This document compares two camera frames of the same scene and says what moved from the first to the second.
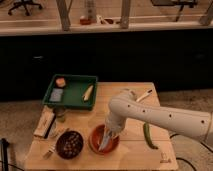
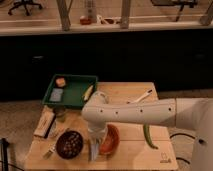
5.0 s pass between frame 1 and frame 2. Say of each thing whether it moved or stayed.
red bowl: stayed
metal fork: stayed
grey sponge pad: stayed
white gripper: moved
